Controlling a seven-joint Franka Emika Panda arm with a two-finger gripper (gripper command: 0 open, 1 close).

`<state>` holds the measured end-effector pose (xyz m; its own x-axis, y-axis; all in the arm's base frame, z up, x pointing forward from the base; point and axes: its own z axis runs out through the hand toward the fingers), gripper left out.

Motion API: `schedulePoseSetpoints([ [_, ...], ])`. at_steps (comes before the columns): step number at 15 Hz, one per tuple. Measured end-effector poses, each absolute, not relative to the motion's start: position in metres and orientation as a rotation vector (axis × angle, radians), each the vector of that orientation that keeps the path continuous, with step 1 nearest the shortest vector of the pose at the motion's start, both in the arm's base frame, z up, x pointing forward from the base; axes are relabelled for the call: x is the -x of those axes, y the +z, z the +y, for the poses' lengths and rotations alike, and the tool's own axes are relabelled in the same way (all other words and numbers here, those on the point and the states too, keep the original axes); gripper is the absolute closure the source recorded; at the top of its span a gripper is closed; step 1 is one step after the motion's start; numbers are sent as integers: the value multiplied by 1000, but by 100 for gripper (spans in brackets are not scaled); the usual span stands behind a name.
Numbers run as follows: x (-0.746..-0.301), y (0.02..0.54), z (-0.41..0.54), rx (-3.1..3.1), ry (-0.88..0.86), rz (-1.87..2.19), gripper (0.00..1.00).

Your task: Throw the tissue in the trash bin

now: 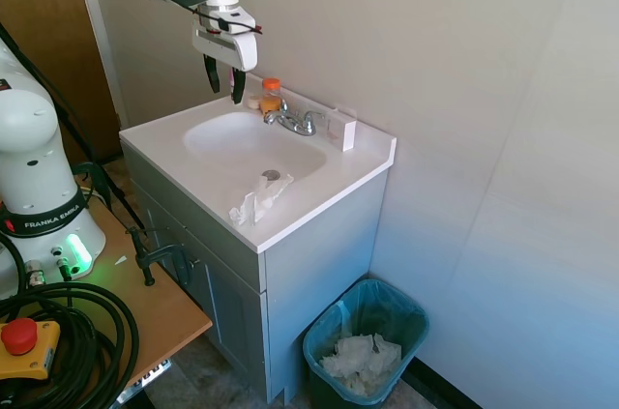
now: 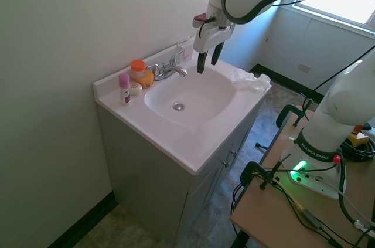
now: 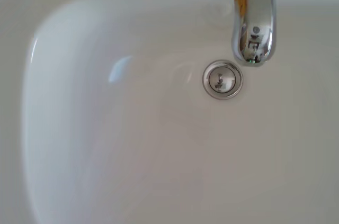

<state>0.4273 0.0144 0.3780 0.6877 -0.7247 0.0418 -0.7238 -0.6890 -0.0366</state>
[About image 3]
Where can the chrome sink drain stopper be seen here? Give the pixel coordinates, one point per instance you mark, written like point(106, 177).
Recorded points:
point(222, 79)

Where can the white ceramic sink basin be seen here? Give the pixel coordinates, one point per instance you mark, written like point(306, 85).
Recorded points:
point(132, 142)

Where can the chrome faucet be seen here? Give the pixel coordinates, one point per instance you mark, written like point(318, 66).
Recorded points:
point(255, 17)

